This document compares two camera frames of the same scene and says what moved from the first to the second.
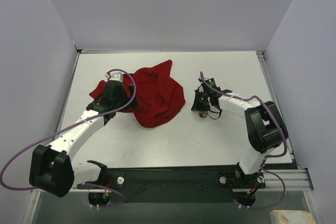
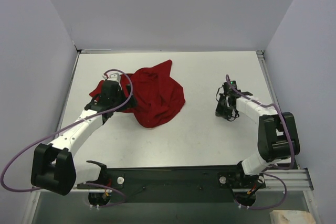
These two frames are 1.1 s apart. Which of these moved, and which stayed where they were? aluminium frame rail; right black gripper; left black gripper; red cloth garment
Moved: right black gripper
Stayed: red cloth garment; left black gripper; aluminium frame rail
